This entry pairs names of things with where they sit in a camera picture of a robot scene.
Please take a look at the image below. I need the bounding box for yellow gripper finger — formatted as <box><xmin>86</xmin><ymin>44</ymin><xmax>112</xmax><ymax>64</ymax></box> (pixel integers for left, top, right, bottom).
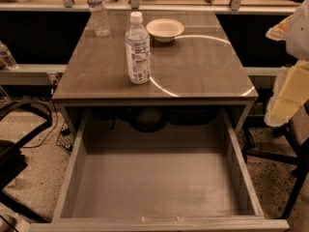
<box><xmin>266</xmin><ymin>15</ymin><xmax>292</xmax><ymax>41</ymax></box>
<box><xmin>264</xmin><ymin>61</ymin><xmax>309</xmax><ymax>127</ymax></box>

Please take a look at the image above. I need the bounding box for blue label plastic bottle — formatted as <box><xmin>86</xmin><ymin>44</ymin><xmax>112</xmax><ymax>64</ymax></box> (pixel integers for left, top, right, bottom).
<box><xmin>125</xmin><ymin>12</ymin><xmax>151</xmax><ymax>84</ymax></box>

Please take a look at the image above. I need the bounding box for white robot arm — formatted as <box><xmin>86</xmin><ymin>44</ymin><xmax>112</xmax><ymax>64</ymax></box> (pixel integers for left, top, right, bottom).
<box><xmin>264</xmin><ymin>0</ymin><xmax>309</xmax><ymax>127</ymax></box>

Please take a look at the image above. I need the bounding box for clear plastic water bottle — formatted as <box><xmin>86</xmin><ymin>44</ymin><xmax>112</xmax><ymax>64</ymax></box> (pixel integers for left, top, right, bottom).
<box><xmin>87</xmin><ymin>0</ymin><xmax>110</xmax><ymax>37</ymax></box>

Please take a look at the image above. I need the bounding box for plastic bottle at left edge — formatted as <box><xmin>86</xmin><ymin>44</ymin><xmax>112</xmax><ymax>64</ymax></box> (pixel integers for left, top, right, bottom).
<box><xmin>0</xmin><ymin>42</ymin><xmax>18</xmax><ymax>70</ymax></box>

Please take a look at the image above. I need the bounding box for black chair base right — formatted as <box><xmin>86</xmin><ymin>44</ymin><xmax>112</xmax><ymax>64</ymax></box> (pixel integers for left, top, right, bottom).
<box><xmin>240</xmin><ymin>100</ymin><xmax>309</xmax><ymax>220</ymax></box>

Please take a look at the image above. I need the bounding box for white paper bowl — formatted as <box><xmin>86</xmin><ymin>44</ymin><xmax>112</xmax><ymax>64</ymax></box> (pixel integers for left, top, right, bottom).
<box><xmin>146</xmin><ymin>18</ymin><xmax>184</xmax><ymax>43</ymax></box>

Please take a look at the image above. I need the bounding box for grey cabinet with open drawer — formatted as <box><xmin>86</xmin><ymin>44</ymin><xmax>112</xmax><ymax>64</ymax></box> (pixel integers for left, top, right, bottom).
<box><xmin>29</xmin><ymin>11</ymin><xmax>289</xmax><ymax>232</ymax></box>

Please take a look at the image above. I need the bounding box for black office chair left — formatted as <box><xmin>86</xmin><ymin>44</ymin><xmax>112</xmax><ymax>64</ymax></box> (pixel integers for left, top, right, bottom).
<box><xmin>0</xmin><ymin>96</ymin><xmax>53</xmax><ymax>223</ymax></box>

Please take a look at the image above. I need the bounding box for grey metal rail shelf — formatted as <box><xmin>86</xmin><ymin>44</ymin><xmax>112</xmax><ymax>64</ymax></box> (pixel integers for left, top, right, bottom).
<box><xmin>0</xmin><ymin>0</ymin><xmax>299</xmax><ymax>15</ymax></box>

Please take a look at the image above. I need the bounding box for black wire basket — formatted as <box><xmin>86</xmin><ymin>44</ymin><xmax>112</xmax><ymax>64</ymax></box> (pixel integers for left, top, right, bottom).
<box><xmin>56</xmin><ymin>123</ymin><xmax>74</xmax><ymax>153</ymax></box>

